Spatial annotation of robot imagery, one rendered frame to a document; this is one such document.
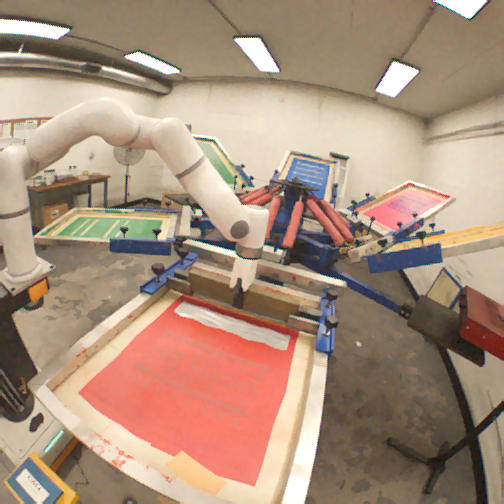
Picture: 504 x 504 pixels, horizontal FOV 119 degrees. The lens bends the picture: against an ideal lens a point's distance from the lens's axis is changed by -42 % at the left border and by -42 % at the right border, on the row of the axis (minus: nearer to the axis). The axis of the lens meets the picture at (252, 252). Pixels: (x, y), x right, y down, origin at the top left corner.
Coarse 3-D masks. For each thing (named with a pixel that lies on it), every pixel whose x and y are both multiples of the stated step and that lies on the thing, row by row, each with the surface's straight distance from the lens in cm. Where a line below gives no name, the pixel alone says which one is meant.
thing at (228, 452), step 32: (256, 320) 80; (256, 352) 69; (288, 352) 71; (192, 416) 55; (256, 416) 56; (160, 448) 52; (192, 448) 52; (224, 448) 52; (256, 448) 53; (256, 480) 50
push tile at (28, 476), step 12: (24, 468) 58; (36, 468) 56; (12, 480) 59; (24, 480) 57; (36, 480) 56; (48, 480) 54; (24, 492) 57; (36, 492) 55; (48, 492) 54; (60, 492) 53
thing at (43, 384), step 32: (288, 288) 94; (128, 320) 74; (64, 352) 66; (320, 352) 69; (32, 384) 63; (320, 384) 62; (64, 416) 55; (320, 416) 56; (96, 448) 50; (160, 480) 46; (288, 480) 48
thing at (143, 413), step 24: (168, 312) 79; (216, 312) 80; (144, 336) 71; (192, 336) 71; (216, 336) 71; (120, 360) 65; (96, 384) 62; (120, 384) 61; (96, 408) 58; (120, 408) 57; (144, 408) 56; (168, 408) 56; (144, 432) 54
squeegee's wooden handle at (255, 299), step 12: (192, 276) 80; (204, 276) 78; (216, 276) 78; (192, 288) 82; (204, 288) 79; (216, 288) 77; (228, 288) 76; (252, 288) 75; (228, 300) 78; (252, 300) 75; (264, 300) 74; (276, 300) 73; (288, 300) 73; (264, 312) 76; (276, 312) 75; (288, 312) 74
